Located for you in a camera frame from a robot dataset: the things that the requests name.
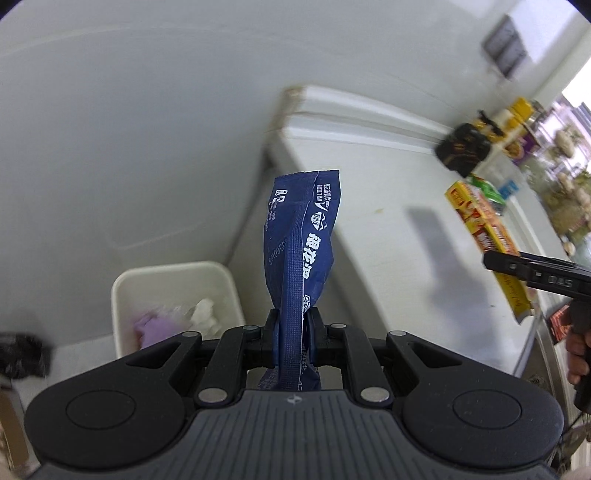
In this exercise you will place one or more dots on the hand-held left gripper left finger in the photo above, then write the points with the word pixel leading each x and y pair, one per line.
pixel 270 344

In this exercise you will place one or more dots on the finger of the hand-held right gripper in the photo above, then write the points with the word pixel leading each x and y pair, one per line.
pixel 547 260
pixel 505 266

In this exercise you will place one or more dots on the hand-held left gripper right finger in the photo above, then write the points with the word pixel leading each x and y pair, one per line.
pixel 315 341

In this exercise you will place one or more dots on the white tissue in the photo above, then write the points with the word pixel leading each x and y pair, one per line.
pixel 203 314

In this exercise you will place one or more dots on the long blue packet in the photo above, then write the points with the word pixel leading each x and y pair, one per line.
pixel 300 240

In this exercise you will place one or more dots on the white plastic waste bin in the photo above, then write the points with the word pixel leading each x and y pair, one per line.
pixel 175 277

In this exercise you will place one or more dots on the purple rubber glove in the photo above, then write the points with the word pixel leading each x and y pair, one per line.
pixel 154 330

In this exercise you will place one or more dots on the person's right hand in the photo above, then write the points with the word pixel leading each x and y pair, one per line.
pixel 581 364

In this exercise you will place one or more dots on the orange packet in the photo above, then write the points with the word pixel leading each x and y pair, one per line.
pixel 559 323

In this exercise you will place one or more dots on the yellow cling wrap box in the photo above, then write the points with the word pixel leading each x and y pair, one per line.
pixel 485 221

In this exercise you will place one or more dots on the cup of sprouting garlic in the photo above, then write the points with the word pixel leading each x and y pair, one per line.
pixel 568 203

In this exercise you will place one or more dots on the clear spray bottle blue label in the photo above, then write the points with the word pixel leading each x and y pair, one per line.
pixel 509 189

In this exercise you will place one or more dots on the green snack packet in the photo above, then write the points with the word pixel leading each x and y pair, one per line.
pixel 487 189

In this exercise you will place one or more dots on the purple instant noodle cup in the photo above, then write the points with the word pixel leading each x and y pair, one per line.
pixel 524 147

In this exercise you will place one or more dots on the black bottle gold collar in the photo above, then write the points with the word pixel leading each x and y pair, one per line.
pixel 455 152
pixel 480 138

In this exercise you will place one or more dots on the cream bottle yellow cap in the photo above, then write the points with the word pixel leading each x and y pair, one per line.
pixel 519 113

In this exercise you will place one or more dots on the steel thermos flask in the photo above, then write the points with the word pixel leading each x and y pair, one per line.
pixel 536 110

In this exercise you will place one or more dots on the black plastic bag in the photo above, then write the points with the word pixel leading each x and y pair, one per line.
pixel 23 355

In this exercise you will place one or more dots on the cardboard box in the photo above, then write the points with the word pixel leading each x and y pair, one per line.
pixel 11 429

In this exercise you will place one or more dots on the grey wall socket panel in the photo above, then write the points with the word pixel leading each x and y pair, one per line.
pixel 505 44

